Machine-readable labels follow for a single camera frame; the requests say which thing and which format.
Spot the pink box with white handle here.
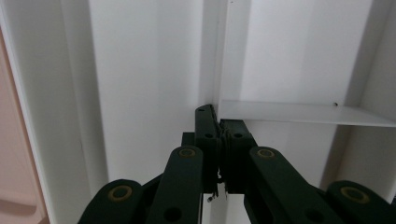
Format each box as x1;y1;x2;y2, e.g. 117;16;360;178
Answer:
0;0;396;224

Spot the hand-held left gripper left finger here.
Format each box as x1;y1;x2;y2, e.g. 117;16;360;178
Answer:
181;104;224;194

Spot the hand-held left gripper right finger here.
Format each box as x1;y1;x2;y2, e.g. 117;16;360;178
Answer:
219;119;260;194

